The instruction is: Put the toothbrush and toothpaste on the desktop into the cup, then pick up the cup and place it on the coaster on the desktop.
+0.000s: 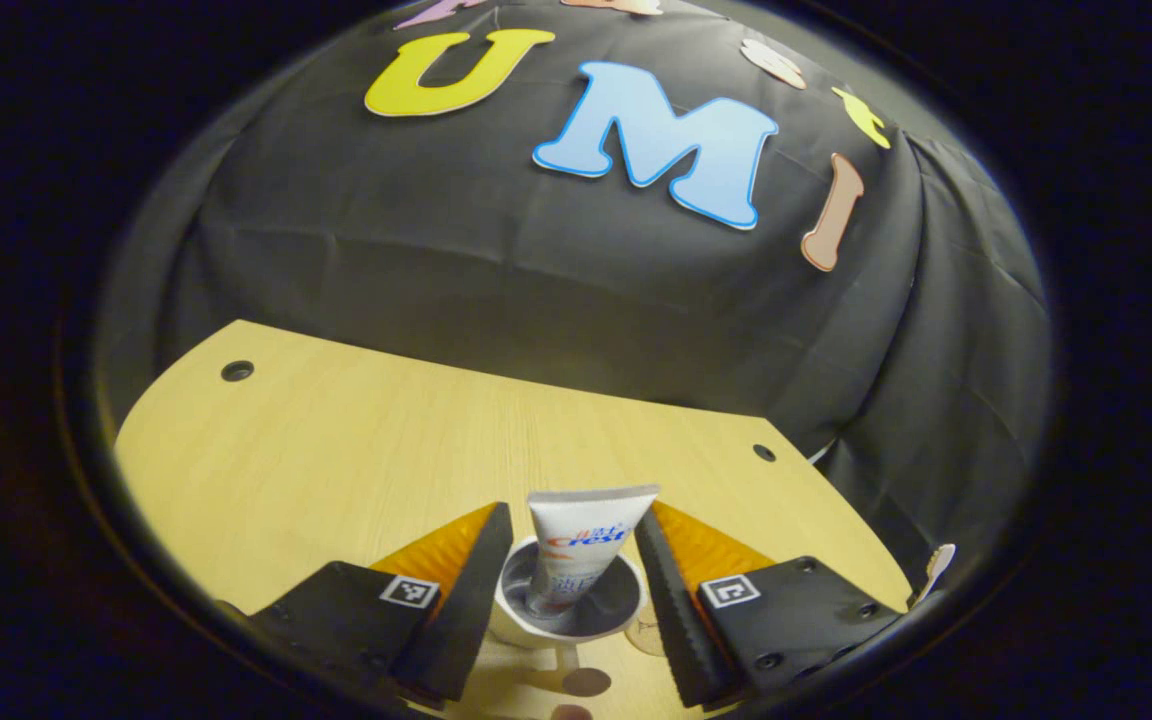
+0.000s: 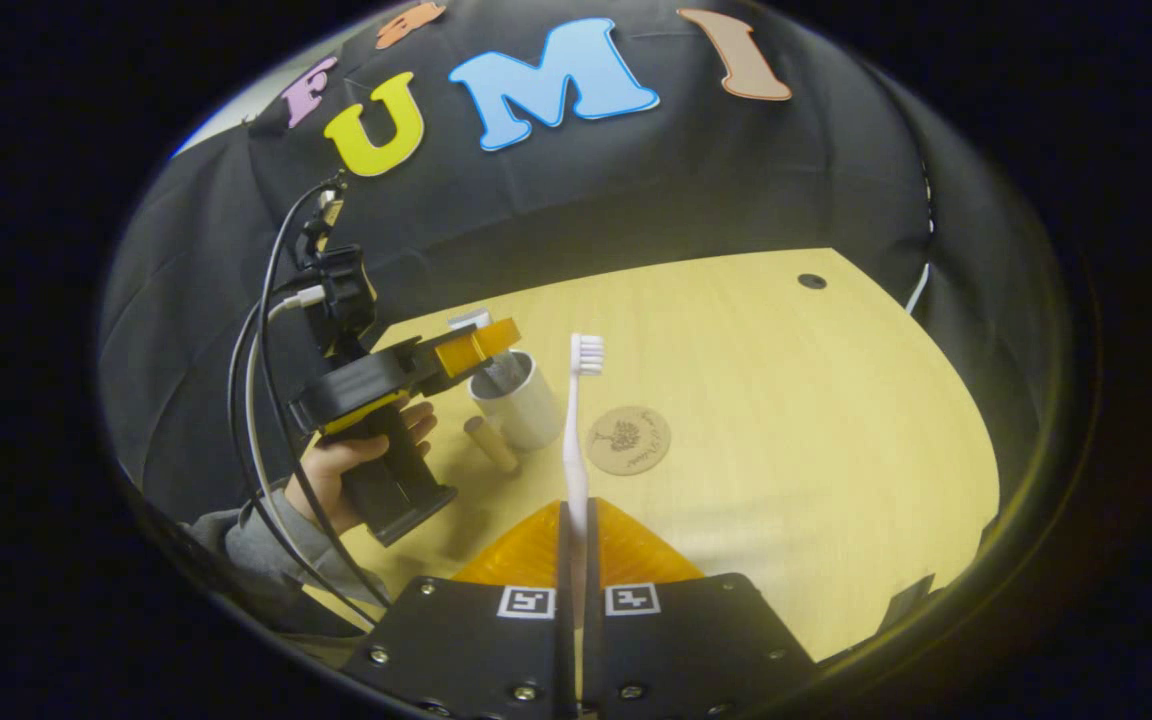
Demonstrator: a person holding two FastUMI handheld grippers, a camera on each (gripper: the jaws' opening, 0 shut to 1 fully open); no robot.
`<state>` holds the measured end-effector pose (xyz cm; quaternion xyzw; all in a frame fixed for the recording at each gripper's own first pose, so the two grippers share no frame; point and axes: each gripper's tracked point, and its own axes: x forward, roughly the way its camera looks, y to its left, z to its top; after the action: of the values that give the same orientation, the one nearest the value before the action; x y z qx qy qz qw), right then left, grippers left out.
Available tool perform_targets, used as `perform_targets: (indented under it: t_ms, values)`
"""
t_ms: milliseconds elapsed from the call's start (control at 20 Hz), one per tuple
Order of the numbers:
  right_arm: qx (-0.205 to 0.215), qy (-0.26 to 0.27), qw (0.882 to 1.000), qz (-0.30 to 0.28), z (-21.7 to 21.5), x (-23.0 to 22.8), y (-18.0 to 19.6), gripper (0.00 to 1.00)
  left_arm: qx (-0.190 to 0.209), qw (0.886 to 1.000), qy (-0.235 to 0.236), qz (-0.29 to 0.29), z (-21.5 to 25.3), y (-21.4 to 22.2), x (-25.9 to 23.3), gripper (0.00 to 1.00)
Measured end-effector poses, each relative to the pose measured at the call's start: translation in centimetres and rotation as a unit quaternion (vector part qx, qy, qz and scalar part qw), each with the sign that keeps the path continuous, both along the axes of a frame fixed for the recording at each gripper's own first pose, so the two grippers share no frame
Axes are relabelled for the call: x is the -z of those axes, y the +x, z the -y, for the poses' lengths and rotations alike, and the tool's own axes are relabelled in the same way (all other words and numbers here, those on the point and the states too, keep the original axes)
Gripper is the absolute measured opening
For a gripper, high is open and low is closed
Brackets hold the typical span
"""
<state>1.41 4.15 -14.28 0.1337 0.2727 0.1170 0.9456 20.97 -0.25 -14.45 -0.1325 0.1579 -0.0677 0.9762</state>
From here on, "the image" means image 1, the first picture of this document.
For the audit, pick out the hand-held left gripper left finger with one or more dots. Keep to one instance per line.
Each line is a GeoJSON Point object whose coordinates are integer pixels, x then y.
{"type": "Point", "coordinates": [456, 630]}

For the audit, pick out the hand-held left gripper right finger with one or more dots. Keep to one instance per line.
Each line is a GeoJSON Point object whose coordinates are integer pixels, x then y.
{"type": "Point", "coordinates": [676, 630]}

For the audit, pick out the round cork coaster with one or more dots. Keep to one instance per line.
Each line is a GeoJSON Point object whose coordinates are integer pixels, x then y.
{"type": "Point", "coordinates": [648, 635]}

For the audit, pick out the white toothpaste tube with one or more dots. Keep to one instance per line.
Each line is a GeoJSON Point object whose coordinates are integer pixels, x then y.
{"type": "Point", "coordinates": [581, 530]}

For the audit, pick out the white toothbrush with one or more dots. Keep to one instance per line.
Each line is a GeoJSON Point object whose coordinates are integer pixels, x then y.
{"type": "Point", "coordinates": [936, 570]}

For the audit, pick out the wooden desktop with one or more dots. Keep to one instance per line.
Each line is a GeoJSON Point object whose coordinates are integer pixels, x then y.
{"type": "Point", "coordinates": [336, 450]}

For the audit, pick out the black backdrop cloth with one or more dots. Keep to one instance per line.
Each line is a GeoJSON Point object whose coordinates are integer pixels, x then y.
{"type": "Point", "coordinates": [536, 280]}

